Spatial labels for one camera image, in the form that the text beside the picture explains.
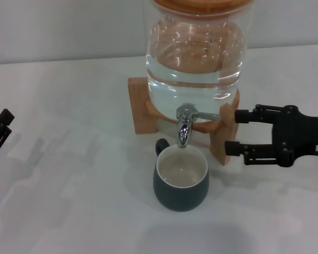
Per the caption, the wooden jar lid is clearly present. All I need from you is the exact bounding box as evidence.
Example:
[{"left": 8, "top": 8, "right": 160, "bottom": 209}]
[{"left": 151, "top": 0, "right": 255, "bottom": 19}]

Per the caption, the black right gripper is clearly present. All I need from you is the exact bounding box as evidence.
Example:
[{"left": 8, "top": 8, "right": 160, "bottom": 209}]
[{"left": 224, "top": 104, "right": 318, "bottom": 168}]

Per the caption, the wooden dispenser stand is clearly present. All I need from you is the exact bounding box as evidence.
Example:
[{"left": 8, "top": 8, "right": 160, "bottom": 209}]
[{"left": 127, "top": 77, "right": 241, "bottom": 166}]

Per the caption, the chrome faucet with lever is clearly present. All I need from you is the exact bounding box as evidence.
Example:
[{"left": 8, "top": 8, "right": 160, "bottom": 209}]
[{"left": 175, "top": 103, "right": 220, "bottom": 148}]

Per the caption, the glass water dispenser jar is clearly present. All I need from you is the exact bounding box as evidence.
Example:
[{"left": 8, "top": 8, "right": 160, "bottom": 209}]
[{"left": 142, "top": 0, "right": 256, "bottom": 125}]

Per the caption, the black ceramic cup white inside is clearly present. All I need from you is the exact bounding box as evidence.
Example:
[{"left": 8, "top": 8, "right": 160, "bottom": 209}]
[{"left": 152, "top": 138, "right": 210, "bottom": 212}]

